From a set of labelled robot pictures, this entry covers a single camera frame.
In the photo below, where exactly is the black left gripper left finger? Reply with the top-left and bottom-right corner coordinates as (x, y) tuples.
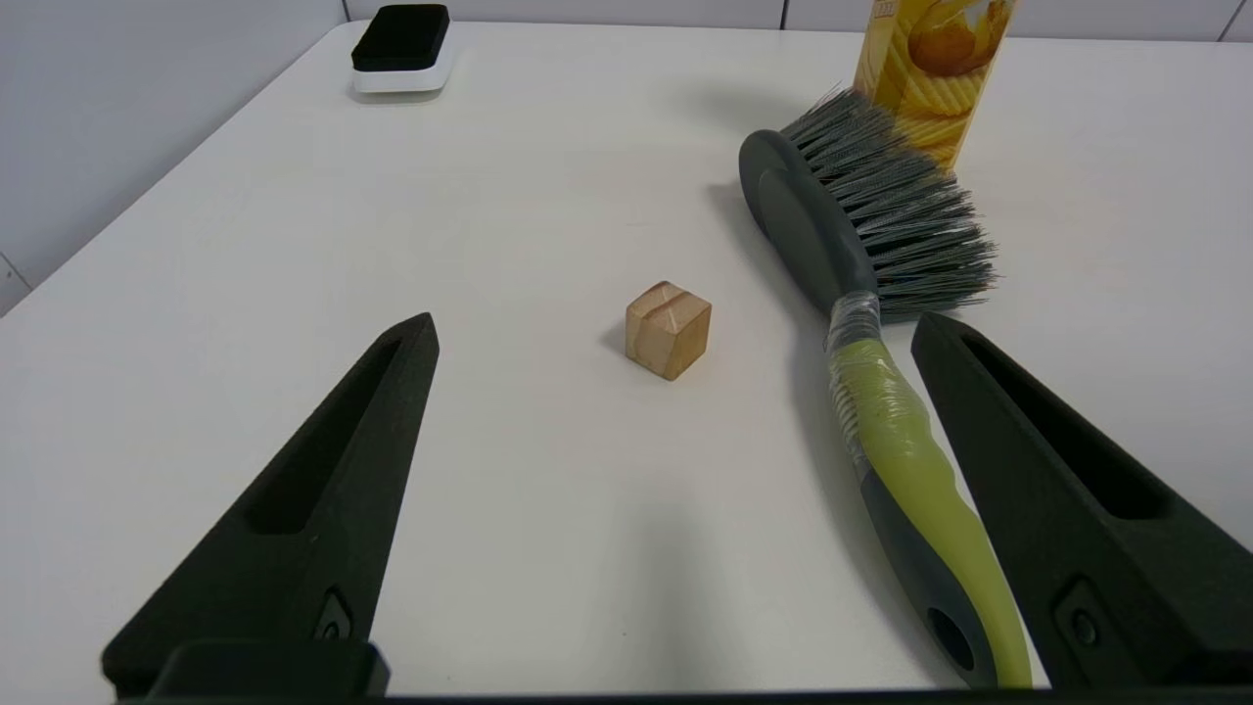
(101, 312), (441, 698)

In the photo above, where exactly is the black and white eraser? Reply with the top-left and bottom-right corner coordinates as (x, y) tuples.
(350, 4), (455, 96)

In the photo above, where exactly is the grey brush with green handle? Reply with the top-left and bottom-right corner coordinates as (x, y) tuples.
(738, 88), (1034, 689)

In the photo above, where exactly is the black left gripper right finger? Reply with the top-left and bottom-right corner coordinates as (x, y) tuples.
(911, 311), (1253, 688)

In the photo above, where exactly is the yellow potato chips can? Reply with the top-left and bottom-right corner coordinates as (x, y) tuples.
(854, 0), (1021, 169)

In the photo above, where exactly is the small wooden cube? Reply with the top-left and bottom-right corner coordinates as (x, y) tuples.
(626, 281), (713, 382)

